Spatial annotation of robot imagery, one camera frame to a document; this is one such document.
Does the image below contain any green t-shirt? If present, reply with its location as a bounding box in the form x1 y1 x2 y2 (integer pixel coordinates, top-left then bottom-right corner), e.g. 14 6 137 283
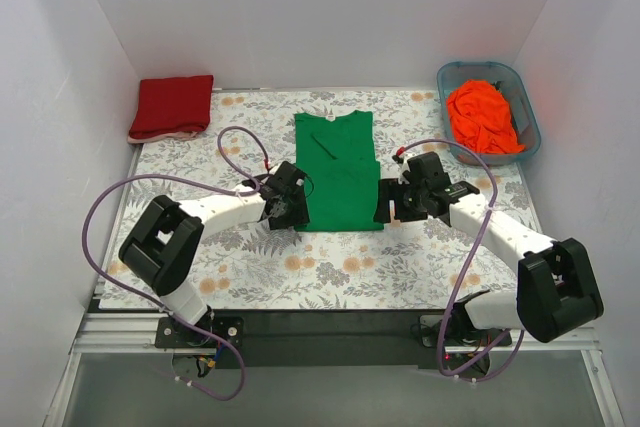
294 110 383 232

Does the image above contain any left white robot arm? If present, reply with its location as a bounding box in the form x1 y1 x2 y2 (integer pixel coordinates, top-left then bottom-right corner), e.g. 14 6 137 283
118 161 309 347

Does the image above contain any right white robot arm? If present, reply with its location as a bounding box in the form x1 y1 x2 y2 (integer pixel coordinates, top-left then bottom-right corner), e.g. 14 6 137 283
374 150 604 345

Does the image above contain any floral table mat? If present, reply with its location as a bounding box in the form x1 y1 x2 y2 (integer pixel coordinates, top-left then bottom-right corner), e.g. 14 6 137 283
113 90 539 309

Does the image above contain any orange t-shirt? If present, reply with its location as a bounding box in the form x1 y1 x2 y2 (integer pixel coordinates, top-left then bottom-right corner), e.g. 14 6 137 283
446 79 526 155

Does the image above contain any folded pink cloth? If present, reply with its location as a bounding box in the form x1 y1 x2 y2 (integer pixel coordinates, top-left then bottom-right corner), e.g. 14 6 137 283
127 131 199 145

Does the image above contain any blue plastic bin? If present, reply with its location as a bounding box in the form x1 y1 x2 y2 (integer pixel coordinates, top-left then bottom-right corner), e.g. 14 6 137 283
436 61 541 166

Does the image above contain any folded red t-shirt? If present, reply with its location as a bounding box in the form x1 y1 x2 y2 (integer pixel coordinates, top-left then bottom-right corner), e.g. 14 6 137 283
128 75 214 138

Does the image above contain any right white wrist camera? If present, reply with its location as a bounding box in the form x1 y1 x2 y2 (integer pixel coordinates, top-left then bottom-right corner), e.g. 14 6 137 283
392 147 413 184

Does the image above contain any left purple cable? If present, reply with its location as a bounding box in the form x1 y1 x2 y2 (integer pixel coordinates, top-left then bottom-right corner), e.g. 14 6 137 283
81 126 274 402

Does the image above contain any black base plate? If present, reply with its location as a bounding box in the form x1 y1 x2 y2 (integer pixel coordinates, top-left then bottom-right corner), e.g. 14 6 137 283
154 309 511 371

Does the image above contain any aluminium frame rail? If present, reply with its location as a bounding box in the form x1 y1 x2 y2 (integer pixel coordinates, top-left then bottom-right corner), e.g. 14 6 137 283
69 309 601 356

